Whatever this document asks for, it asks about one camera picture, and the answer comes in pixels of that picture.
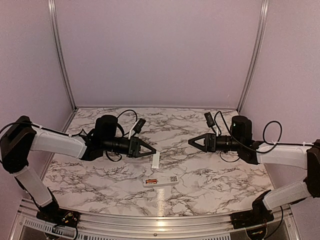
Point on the right aluminium frame post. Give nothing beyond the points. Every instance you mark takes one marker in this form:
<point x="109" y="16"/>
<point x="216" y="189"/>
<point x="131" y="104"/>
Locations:
<point x="258" y="42"/>

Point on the white battery compartment cover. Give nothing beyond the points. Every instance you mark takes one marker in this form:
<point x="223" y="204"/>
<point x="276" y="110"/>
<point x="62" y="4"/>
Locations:
<point x="156" y="160"/>

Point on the front aluminium rail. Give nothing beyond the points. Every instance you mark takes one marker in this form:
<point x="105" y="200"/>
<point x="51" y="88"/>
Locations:
<point x="98" y="226"/>

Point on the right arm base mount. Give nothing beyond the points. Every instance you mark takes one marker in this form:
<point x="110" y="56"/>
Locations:
<point x="248" y="218"/>

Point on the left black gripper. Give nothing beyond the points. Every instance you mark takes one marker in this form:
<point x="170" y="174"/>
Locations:
<point x="138" y="142"/>

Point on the white remote control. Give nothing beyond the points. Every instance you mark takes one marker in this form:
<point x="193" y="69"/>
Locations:
<point x="162" y="181"/>

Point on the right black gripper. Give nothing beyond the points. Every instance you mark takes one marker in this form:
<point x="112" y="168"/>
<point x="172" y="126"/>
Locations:
<point x="210" y="142"/>

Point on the aluminium frame post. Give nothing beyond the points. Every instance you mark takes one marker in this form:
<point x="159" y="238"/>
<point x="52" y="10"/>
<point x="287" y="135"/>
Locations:
<point x="258" y="42"/>
<point x="59" y="52"/>

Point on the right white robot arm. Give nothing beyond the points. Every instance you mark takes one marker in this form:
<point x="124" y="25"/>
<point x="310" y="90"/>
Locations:
<point x="240" y="140"/>

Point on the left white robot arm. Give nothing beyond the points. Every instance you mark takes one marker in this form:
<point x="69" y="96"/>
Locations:
<point x="21" y="137"/>

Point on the orange AA battery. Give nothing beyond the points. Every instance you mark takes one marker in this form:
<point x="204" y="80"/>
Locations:
<point x="151" y="180"/>

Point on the left aluminium frame post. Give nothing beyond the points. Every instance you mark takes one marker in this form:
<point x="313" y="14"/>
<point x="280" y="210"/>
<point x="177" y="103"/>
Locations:
<point x="59" y="52"/>

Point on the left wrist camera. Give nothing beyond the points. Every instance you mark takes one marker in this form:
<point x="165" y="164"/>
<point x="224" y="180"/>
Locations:
<point x="136" y="128"/>

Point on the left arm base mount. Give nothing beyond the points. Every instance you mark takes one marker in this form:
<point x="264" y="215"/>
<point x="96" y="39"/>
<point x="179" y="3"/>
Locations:
<point x="60" y="217"/>

